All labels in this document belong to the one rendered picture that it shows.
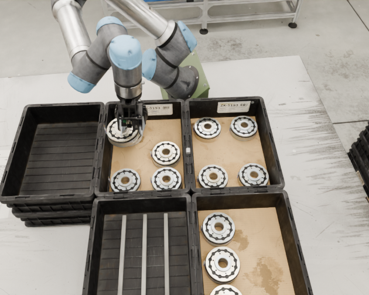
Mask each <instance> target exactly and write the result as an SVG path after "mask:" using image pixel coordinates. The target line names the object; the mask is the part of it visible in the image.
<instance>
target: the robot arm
mask: <svg viewBox="0 0 369 295"><path fill-rule="evenodd" d="M50 1H51V8H52V14H53V17H54V18H55V20H56V21H57V22H58V23H59V25H60V28H61V32H62V35H63V39H64V42H65V44H66V48H67V51H68V54H69V58H70V61H71V65H72V67H73V69H72V71H70V74H69V75H68V77H67V81H68V83H69V84H70V86H71V87H72V88H73V89H75V90H76V91H78V92H80V93H83V94H87V93H89V92H90V91H91V90H92V89H93V88H94V87H95V86H97V83H98V82H99V81H100V80H101V79H102V77H103V76H104V74H105V73H106V72H107V71H108V70H109V69H110V67H111V66H112V73H113V80H114V89H115V92H116V95H117V98H118V99H119V101H118V105H116V109H115V117H116V119H117V124H118V130H119V129H120V130H121V136H122V132H123V131H125V130H126V128H132V127H133V130H139V134H140V135H141V136H142V137H143V132H144V129H145V126H146V120H147V118H148V110H147V108H146V105H144V102H143V101H141V99H140V98H141V96H142V85H143V84H145V82H144V81H142V77H144V78H146V79H147V80H148V81H151V82H152V83H154V84H156V85H158V86H160V87H161V88H163V89H164V90H165V91H166V92H167V93H168V95H169V96H170V97H171V98H173V99H184V98H185V97H187V96H188V95H189V94H190V92H191V90H192V89H193V86H194V83H195V74H194V72H193V71H192V70H191V69H189V68H185V67H180V66H179V65H180V64H181V63H182V62H183V60H184V59H185V58H186V57H187V56H188V55H189V54H190V53H192V51H193V50H194V48H195V47H196V46H197V40H196V38H195V37H194V36H193V34H192V32H191V31H190V30H189V29H188V27H187V26H186V25H185V24H184V23H183V22H182V21H178V22H177V23H176V22H175V21H173V20H166V19H165V18H164V17H163V16H161V15H160V14H159V13H157V11H155V10H154V9H153V8H152V7H150V6H149V5H148V4H147V3H146V2H145V1H143V0H104V1H105V2H106V3H108V4H109V5H111V6H112V7H113V8H114V9H116V10H117V11H118V12H119V13H121V14H122V15H124V16H125V17H126V18H127V19H129V20H130V21H131V22H132V23H134V24H135V25H137V27H139V28H140V29H142V30H143V31H144V32H145V33H147V34H148V35H149V36H150V37H152V38H153V39H154V41H155V45H156V46H157V47H156V49H155V50H154V49H147V50H146V51H145V52H144V53H143V54H142V51H141V45H140V42H139V41H138V40H137V39H135V38H134V37H133V36H130V35H129V34H128V32H127V29H126V28H125V26H124V25H123V24H122V23H121V21H120V20H119V19H118V18H115V17H113V16H107V17H104V18H102V19H101V20H100V21H99V22H98V23H97V27H96V32H97V37H96V39H95V40H94V41H93V43H91V40H90V37H89V35H88V32H87V29H86V27H85V24H84V22H83V19H82V16H83V10H82V7H83V5H84V4H85V2H86V1H87V0H50Z"/></svg>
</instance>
